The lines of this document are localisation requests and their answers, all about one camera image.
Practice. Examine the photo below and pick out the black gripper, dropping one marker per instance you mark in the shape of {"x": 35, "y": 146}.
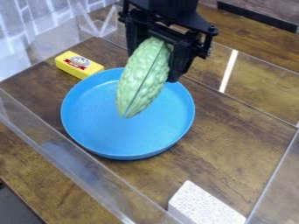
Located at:
{"x": 174, "y": 21}

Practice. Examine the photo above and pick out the green bitter gourd toy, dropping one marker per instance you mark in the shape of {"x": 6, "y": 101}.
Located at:
{"x": 143, "y": 78}

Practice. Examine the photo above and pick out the blue round tray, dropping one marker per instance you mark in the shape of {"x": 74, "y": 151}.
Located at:
{"x": 90, "y": 118}

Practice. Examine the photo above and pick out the black baseboard strip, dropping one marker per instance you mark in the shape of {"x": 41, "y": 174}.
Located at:
{"x": 278, "y": 23}

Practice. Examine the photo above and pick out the yellow rectangular box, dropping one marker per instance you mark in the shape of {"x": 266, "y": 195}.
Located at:
{"x": 78, "y": 65}

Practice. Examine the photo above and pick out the white speckled foam block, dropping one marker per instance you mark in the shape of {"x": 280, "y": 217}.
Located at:
{"x": 196, "y": 207}

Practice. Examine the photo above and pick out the clear acrylic enclosure wall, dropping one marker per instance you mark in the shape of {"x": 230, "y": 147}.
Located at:
{"x": 240, "y": 153}

